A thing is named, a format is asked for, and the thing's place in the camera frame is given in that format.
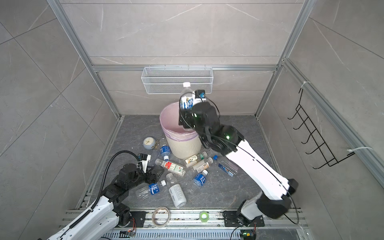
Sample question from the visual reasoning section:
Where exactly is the black wall hook rack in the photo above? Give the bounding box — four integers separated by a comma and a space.
288, 89, 355, 170

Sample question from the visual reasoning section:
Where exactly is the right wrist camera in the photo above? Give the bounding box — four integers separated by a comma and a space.
194, 90, 206, 101

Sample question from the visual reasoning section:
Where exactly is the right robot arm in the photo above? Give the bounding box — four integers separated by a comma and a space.
179, 102, 299, 226

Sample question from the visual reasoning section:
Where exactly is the red green label bottle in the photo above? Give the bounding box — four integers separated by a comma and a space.
155, 159, 186, 176

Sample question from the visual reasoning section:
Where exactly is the pink bin liner bag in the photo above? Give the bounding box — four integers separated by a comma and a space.
160, 102, 198, 142

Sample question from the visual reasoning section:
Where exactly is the small blue label bottle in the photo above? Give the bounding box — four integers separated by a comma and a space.
188, 170, 208, 194

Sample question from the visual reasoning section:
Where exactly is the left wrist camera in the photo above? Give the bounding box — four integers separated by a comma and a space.
138, 154, 151, 173

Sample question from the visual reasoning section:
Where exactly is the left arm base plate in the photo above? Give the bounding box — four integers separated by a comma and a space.
118, 211, 147, 228

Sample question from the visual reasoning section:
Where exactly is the tall white blue label bottle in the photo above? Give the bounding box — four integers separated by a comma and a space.
179, 82, 195, 110

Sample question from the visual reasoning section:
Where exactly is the white label large bottle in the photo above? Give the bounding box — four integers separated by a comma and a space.
166, 173, 187, 209

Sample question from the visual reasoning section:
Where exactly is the white wire mesh basket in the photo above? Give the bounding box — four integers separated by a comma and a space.
141, 67, 214, 95

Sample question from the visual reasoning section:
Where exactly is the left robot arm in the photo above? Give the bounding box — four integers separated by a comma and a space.
48, 150, 165, 240

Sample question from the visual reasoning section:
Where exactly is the clear tape roll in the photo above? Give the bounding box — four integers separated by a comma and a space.
151, 206, 171, 228

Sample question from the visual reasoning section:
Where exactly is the crane label green cap bottle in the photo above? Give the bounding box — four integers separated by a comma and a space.
184, 152, 208, 168

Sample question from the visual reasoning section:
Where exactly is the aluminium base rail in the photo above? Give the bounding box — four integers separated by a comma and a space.
102, 209, 313, 240

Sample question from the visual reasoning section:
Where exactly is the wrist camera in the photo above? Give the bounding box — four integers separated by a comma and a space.
138, 154, 151, 173
194, 90, 206, 101

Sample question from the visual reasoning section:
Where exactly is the light blue alarm clock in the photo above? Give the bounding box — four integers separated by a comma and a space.
143, 137, 159, 150

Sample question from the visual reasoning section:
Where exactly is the clear bottle yellow label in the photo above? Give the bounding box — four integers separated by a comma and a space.
193, 158, 214, 173

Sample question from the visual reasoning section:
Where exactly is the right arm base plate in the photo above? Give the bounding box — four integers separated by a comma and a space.
223, 211, 265, 227

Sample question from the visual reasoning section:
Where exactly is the green tape roll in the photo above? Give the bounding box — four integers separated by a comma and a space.
199, 211, 210, 223

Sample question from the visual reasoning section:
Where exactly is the blue label bottle front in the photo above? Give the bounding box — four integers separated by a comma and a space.
136, 180, 167, 200

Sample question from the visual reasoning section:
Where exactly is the cream ribbed trash bin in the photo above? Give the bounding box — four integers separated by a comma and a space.
166, 137, 202, 159

